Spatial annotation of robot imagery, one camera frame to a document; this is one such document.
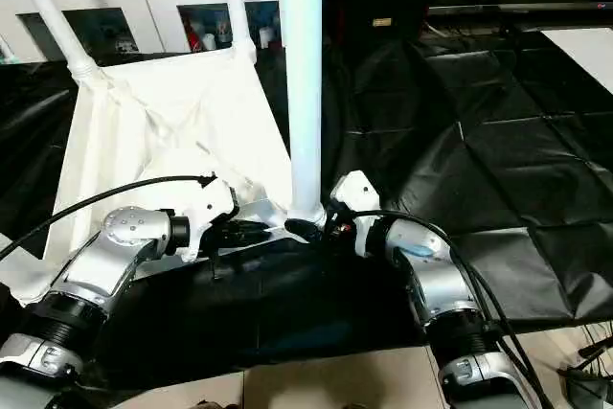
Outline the white plastic table top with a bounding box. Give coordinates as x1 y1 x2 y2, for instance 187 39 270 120
0 45 329 307

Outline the white plastic table leg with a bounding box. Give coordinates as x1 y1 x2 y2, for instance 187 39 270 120
4 0 102 86
280 0 328 225
219 0 259 64

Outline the black plastic mat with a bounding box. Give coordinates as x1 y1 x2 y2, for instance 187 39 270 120
0 31 613 396

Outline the white flat board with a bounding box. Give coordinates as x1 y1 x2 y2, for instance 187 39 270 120
539 27 613 71

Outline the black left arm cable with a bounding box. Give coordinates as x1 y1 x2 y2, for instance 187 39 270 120
0 174 217 262

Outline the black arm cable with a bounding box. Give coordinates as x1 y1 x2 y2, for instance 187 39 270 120
0 174 217 262
333 209 558 409

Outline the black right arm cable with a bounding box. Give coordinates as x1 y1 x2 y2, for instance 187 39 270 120
333 209 558 409

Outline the black metal rail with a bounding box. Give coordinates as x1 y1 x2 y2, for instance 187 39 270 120
428 1 613 16

